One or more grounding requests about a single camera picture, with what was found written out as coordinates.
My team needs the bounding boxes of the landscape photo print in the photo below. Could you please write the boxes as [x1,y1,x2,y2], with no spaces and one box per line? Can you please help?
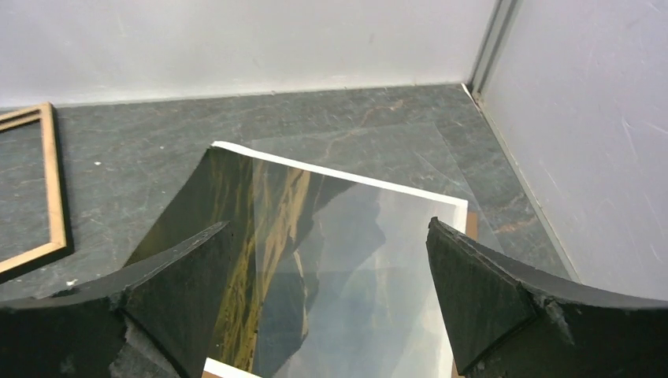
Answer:
[129,141,468,377]

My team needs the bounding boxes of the brown frame backing board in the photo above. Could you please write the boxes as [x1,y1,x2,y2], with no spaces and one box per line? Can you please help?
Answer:
[202,211,478,378]

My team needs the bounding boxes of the clear acrylic sheet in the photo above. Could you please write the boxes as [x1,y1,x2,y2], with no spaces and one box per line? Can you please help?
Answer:
[251,123,500,377]

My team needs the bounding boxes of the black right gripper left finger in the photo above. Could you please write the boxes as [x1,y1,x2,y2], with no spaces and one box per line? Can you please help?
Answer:
[1,222,232,377]

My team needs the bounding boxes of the light wooden picture frame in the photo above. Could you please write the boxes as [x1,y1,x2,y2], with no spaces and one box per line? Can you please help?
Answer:
[1,102,74,283]

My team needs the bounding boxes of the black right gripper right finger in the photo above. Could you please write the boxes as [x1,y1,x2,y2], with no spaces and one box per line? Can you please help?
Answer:
[426,218,667,377]

